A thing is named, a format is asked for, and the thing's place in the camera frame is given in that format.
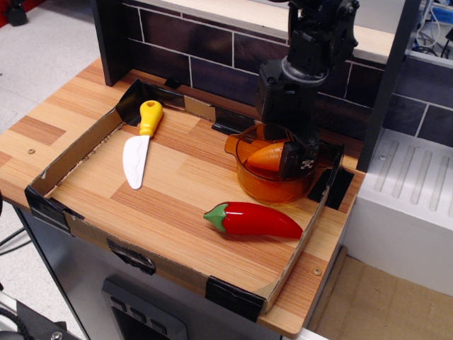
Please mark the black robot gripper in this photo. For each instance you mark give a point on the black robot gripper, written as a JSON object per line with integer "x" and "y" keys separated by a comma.
{"x": 285, "y": 100}

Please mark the orange toy carrot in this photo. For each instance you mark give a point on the orange toy carrot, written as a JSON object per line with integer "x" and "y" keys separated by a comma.
{"x": 267, "y": 158}

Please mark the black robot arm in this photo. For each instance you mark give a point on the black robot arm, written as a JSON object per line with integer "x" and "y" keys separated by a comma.
{"x": 321, "y": 36}

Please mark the orange transparent plastic pot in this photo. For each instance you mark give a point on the orange transparent plastic pot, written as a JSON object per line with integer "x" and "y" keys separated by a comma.
{"x": 261, "y": 184}

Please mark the red toy chili pepper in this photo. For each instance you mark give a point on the red toy chili pepper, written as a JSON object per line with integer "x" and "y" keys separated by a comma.
{"x": 252, "y": 219}

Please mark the white toy sink drainer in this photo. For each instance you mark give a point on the white toy sink drainer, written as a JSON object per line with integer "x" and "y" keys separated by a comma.
{"x": 401, "y": 221}

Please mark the grey oven control panel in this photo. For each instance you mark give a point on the grey oven control panel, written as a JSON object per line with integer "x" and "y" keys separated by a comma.
{"x": 136, "y": 318}

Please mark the dark grey cabinet post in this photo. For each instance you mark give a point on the dark grey cabinet post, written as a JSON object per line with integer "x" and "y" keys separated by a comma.
{"x": 397, "y": 56}

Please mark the toy knife yellow handle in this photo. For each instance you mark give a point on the toy knife yellow handle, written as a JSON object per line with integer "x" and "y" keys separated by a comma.
{"x": 134, "y": 156}

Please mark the dark grey left post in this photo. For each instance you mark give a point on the dark grey left post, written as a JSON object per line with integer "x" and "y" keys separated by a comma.
{"x": 113, "y": 42}

